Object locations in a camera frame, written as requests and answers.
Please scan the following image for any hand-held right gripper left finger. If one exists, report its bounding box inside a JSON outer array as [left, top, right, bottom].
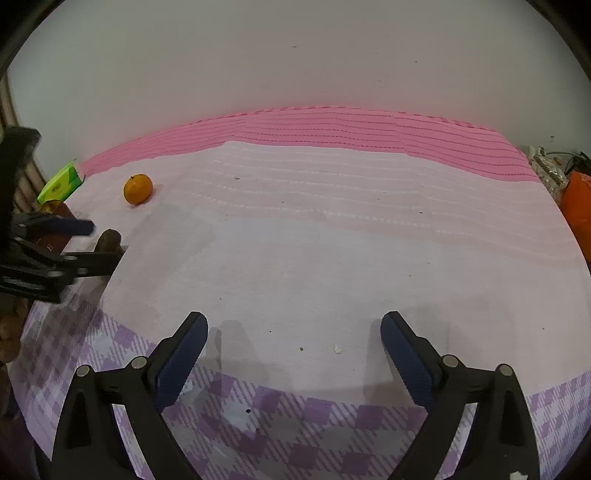
[[51, 311, 209, 480]]

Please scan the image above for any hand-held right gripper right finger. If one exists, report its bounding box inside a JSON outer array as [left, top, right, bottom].
[[380, 311, 541, 480]]

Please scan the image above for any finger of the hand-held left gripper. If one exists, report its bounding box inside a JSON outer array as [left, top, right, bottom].
[[14, 213, 96, 236], [28, 247, 128, 280]]

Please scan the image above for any gold metal tray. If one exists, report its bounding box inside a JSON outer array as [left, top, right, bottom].
[[18, 199, 77, 256]]

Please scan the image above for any small brown round fruit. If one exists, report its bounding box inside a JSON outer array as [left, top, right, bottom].
[[95, 229, 123, 254]]

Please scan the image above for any person's left hand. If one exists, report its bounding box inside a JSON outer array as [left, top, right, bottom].
[[0, 295, 27, 365]]

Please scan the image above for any green tissue pack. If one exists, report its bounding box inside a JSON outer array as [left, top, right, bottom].
[[37, 159, 87, 206]]

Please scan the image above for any small orange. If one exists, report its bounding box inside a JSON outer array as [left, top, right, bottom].
[[123, 173, 153, 206]]

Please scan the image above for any pink and purple checked tablecloth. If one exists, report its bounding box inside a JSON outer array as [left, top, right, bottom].
[[9, 106, 591, 480]]

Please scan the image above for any orange plastic bag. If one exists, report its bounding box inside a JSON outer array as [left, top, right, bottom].
[[560, 172, 591, 261]]

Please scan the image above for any pile of clear packets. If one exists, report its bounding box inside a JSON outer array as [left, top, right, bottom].
[[526, 144, 591, 195]]

